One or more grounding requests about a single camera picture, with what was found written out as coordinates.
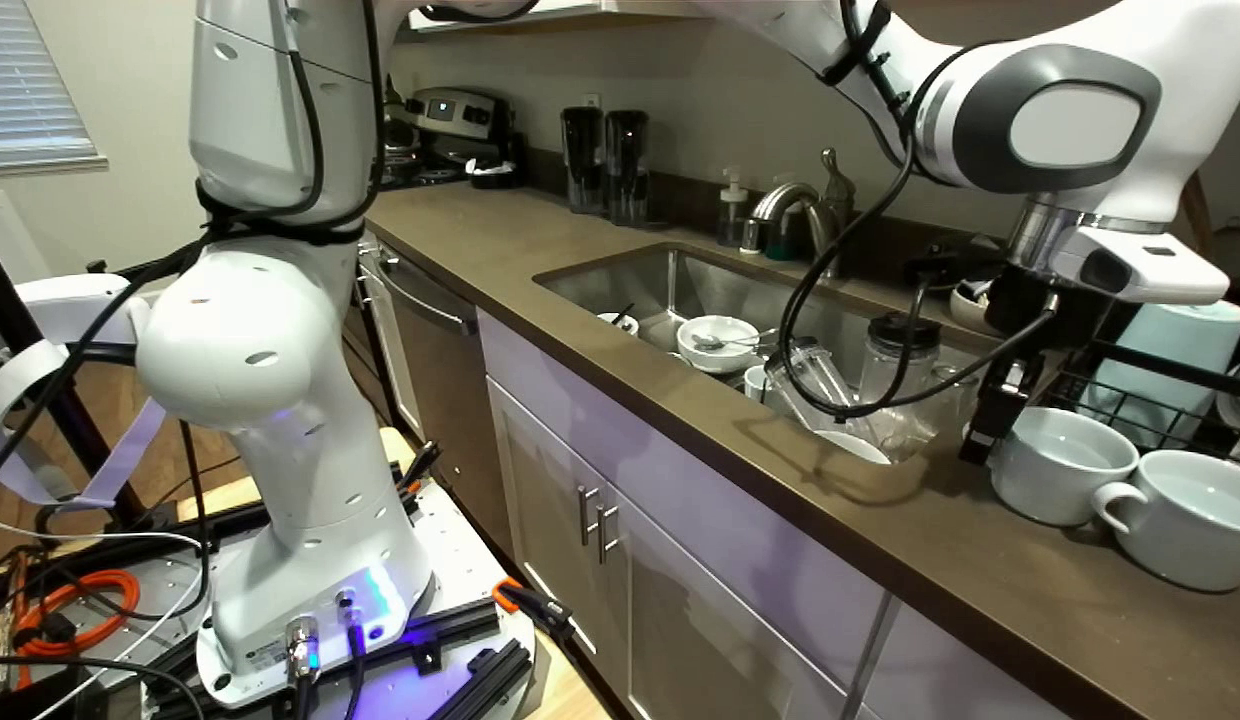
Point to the white round plate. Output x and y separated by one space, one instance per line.
844 432

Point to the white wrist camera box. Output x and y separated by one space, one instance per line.
1153 264

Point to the silver black kitchen appliance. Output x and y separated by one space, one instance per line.
452 112

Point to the white metal frame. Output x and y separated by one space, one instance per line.
60 301

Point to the stainless steel sink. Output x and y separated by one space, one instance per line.
621 287

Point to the orange black hand tool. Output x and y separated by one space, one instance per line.
543 619

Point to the white window blind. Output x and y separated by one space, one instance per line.
33 83

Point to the clear soap dispenser white pump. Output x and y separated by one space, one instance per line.
734 213

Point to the light blue container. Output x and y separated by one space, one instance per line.
1183 334

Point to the black tall tumbler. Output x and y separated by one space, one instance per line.
580 161
628 161

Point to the small white cup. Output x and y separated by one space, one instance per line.
762 386

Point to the lavender counter cabinet fronts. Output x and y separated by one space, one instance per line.
725 533

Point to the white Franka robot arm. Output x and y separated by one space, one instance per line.
284 344

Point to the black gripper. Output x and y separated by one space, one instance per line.
1032 321

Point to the white ceramic mug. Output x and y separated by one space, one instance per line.
1066 481
1187 533

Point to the dark panel dishwasher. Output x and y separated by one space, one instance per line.
443 402

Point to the white speckled robot table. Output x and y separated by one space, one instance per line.
463 563

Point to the white ceramic bowl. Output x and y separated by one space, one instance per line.
718 348

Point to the brushed metal faucet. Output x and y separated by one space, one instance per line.
781 200

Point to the black round object in sink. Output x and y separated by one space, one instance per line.
901 334

